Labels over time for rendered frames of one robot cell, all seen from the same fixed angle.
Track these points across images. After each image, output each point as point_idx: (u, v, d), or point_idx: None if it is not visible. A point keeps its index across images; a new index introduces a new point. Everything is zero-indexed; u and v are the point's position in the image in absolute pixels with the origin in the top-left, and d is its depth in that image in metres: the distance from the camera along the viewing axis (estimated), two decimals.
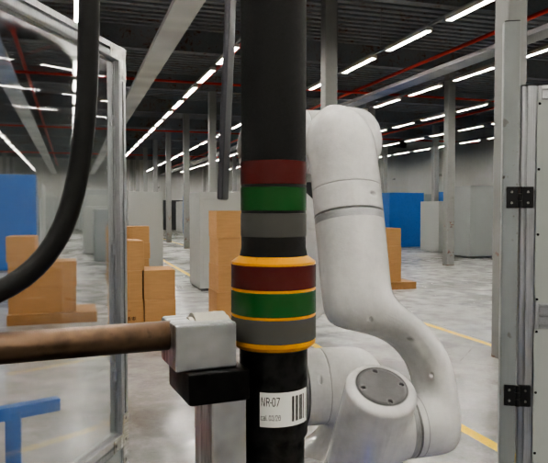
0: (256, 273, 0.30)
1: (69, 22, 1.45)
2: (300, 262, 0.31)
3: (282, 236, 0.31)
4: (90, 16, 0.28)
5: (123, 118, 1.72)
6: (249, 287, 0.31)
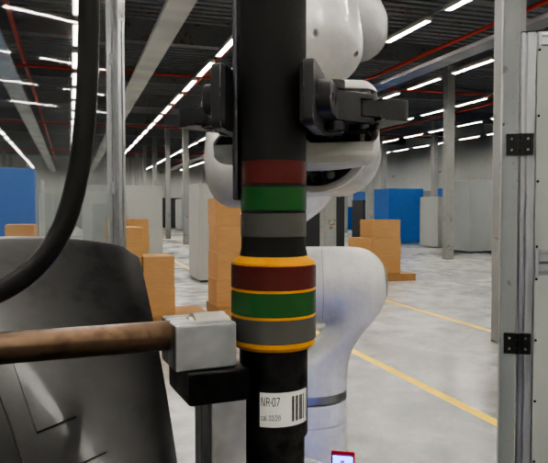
0: (256, 273, 0.30)
1: None
2: (300, 262, 0.31)
3: (282, 236, 0.31)
4: (90, 16, 0.28)
5: (122, 57, 1.72)
6: (249, 287, 0.31)
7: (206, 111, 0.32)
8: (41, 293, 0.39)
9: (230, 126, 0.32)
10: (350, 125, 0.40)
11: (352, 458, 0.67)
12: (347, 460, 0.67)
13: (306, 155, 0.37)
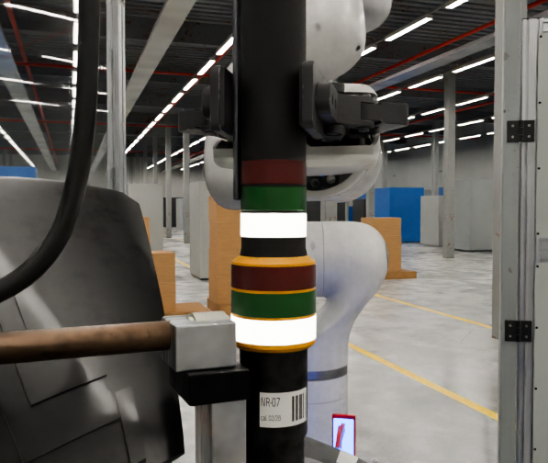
0: (256, 273, 0.30)
1: None
2: (300, 262, 0.31)
3: (282, 236, 0.31)
4: (90, 16, 0.28)
5: (122, 41, 1.71)
6: (249, 287, 0.31)
7: (206, 114, 0.32)
8: (41, 229, 0.39)
9: (229, 129, 0.32)
10: (350, 129, 0.40)
11: (353, 421, 0.67)
12: (348, 423, 0.66)
13: (306, 159, 0.37)
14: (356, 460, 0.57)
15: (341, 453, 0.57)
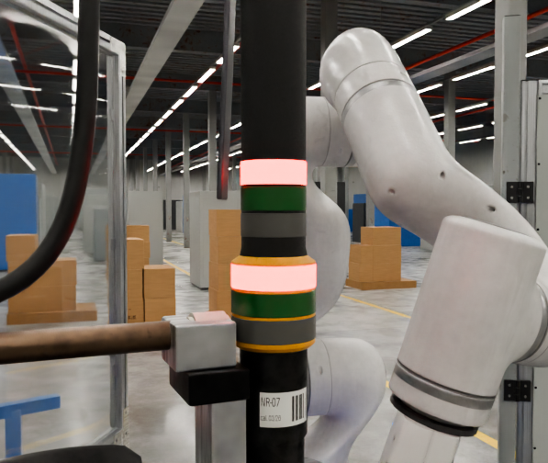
0: (256, 273, 0.30)
1: (69, 15, 1.45)
2: (300, 262, 0.31)
3: (282, 236, 0.31)
4: (90, 16, 0.28)
5: (123, 112, 1.72)
6: (249, 287, 0.31)
7: None
8: None
9: None
10: None
11: None
12: None
13: None
14: None
15: None
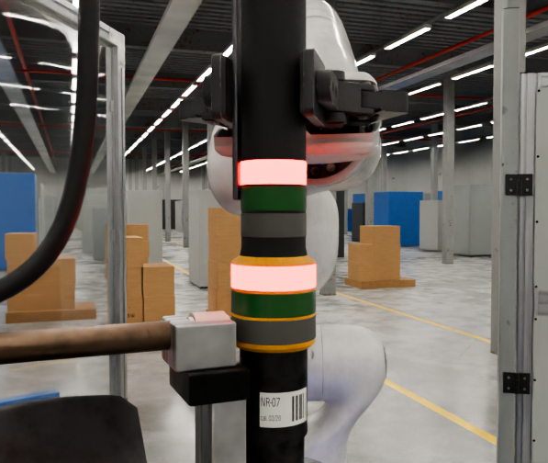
0: (256, 273, 0.30)
1: (68, 5, 1.45)
2: (300, 262, 0.31)
3: (282, 236, 0.31)
4: (90, 16, 0.28)
5: (122, 103, 1.72)
6: (249, 287, 0.31)
7: (206, 102, 0.32)
8: None
9: (230, 117, 0.32)
10: (350, 117, 0.40)
11: None
12: None
13: (306, 147, 0.37)
14: None
15: None
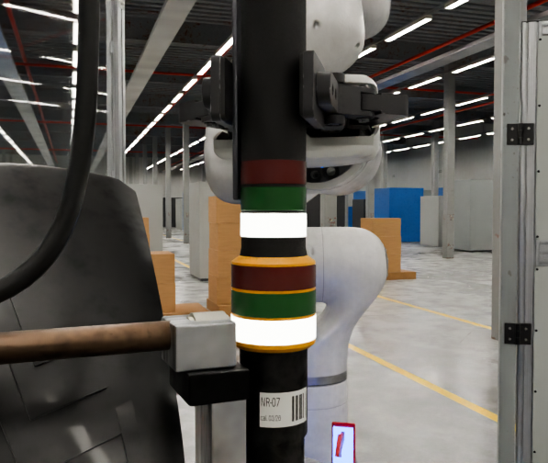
0: (256, 273, 0.30)
1: None
2: (300, 262, 0.31)
3: (282, 236, 0.31)
4: (90, 16, 0.28)
5: (122, 45, 1.71)
6: (249, 287, 0.31)
7: (206, 104, 0.32)
8: None
9: (230, 118, 0.32)
10: (350, 120, 0.40)
11: (353, 429, 0.67)
12: (347, 431, 0.66)
13: (306, 150, 0.37)
14: None
15: None
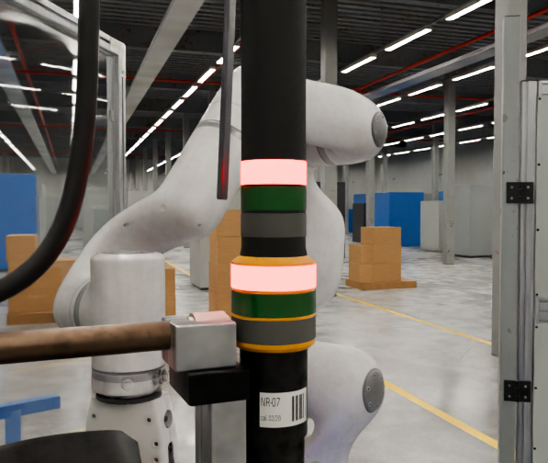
0: (256, 273, 0.30)
1: (69, 16, 1.45)
2: (300, 262, 0.31)
3: (282, 236, 0.31)
4: (90, 16, 0.28)
5: (123, 112, 1.72)
6: (249, 287, 0.31)
7: None
8: None
9: None
10: None
11: None
12: None
13: None
14: None
15: None
